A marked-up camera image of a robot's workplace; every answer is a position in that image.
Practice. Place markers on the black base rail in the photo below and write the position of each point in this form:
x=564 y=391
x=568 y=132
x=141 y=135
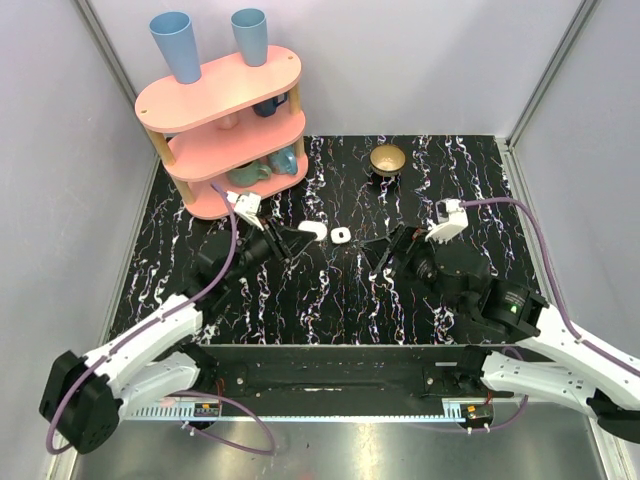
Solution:
x=418 y=371

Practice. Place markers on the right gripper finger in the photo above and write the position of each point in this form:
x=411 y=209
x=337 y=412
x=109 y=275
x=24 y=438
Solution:
x=380 y=260
x=384 y=241

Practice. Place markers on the light blue butterfly mug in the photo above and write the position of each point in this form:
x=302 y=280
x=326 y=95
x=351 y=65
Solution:
x=283 y=161

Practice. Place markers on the blue plastic cup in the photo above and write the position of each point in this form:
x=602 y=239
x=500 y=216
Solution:
x=250 y=32
x=174 y=36

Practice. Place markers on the left blue plastic cup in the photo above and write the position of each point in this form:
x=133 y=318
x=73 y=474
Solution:
x=174 y=36

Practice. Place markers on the white earbud charging case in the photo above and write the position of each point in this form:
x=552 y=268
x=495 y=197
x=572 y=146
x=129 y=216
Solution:
x=340 y=235

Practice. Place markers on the gold patterned bowl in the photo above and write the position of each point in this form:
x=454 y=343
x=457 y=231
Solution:
x=387 y=160

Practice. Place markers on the pink cup on shelf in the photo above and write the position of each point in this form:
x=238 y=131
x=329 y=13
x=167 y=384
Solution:
x=227 y=122

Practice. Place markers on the pink three-tier shelf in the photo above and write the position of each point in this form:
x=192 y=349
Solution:
x=180 y=120

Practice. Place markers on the white oval case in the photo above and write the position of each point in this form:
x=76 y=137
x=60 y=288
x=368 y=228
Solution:
x=317 y=228

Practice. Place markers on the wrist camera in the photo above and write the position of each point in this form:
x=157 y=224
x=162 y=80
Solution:
x=452 y=220
x=247 y=206

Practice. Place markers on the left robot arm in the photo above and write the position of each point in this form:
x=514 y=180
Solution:
x=87 y=396

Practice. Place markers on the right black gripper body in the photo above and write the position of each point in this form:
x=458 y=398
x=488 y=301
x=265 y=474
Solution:
x=419 y=252

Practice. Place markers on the right blue plastic cup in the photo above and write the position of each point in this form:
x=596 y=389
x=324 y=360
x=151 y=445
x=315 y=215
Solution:
x=250 y=32

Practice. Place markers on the dark blue mug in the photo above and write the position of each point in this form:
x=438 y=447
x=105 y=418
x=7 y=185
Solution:
x=269 y=107

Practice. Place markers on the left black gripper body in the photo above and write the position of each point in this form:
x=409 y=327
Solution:
x=275 y=239

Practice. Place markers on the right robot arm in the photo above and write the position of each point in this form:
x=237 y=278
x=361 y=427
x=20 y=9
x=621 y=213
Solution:
x=588 y=375

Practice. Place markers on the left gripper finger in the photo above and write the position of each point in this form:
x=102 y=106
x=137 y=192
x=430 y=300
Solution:
x=292 y=249
x=289 y=233

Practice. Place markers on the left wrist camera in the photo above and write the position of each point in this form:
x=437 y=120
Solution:
x=247 y=206

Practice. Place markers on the teal ceramic mug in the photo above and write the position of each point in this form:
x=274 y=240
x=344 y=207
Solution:
x=249 y=174

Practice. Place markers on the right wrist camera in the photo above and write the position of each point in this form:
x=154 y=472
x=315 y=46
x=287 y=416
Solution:
x=452 y=220

